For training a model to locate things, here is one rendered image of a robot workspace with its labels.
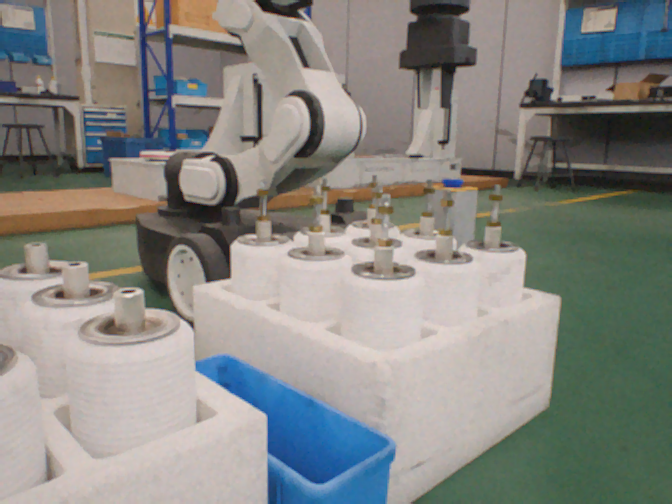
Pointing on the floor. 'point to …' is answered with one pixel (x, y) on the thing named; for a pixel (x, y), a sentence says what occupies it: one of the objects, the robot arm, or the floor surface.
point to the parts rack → (173, 34)
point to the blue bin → (308, 440)
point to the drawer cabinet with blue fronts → (99, 115)
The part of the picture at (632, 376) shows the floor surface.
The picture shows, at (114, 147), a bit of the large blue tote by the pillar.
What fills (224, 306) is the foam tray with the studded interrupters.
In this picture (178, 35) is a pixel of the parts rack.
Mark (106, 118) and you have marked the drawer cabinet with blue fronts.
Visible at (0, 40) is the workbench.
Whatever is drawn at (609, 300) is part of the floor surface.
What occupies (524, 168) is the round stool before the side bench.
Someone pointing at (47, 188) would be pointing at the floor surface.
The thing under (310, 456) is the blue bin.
